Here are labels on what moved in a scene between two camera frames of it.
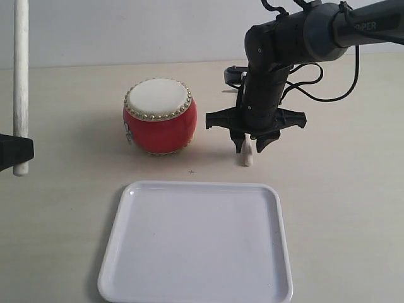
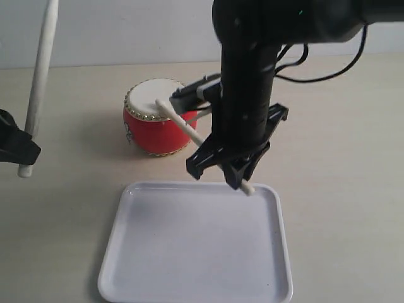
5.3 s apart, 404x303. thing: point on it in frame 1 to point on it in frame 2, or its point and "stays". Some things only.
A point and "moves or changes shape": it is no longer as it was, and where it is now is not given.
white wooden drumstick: (247, 143) moves or changes shape
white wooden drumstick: (21, 84) to (41, 79)
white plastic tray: (198, 242) stays
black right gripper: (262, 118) to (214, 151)
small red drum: (160, 116) stays
